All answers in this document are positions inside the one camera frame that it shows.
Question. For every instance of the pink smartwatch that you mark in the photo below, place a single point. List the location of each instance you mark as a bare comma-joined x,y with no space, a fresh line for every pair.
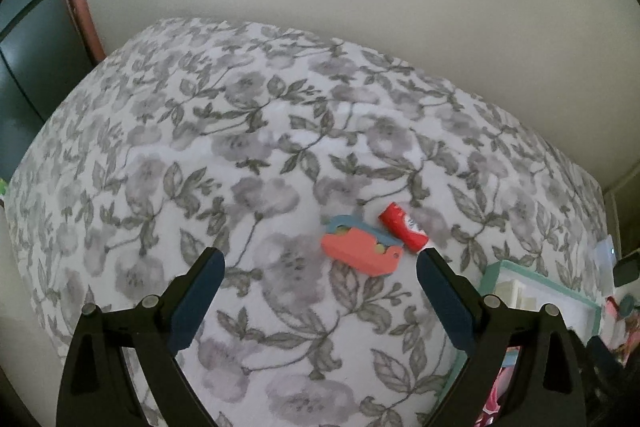
497,389

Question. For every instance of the grey floral blanket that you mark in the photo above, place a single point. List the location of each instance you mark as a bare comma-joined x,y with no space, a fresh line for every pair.
200,132

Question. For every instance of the white device with light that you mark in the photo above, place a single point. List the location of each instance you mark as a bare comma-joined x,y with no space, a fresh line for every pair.
605,254

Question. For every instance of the small red bottle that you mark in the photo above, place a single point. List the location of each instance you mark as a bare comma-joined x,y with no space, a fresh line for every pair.
397,222

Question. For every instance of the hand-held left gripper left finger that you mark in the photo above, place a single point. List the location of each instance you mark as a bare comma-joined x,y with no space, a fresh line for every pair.
197,302

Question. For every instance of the coral and blue toy knife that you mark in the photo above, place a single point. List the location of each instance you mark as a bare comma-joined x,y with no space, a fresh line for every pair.
355,252

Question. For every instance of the black power adapter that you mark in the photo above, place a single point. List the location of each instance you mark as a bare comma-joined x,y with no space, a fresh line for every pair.
627,269

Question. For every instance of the pile of colourful toys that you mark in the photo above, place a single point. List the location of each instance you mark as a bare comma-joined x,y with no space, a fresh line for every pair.
627,327

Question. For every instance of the teal door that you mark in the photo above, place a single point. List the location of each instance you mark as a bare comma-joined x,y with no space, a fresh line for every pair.
35,57

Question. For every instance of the white tray with teal rim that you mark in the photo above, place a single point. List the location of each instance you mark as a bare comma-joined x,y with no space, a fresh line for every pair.
555,304

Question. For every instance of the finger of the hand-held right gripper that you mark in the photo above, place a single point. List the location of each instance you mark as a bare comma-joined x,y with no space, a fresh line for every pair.
600,352

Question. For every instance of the pink door frame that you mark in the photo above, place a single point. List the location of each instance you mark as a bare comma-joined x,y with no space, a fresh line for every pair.
82,17

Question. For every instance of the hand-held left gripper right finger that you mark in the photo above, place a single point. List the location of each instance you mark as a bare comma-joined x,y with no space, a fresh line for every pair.
445,307

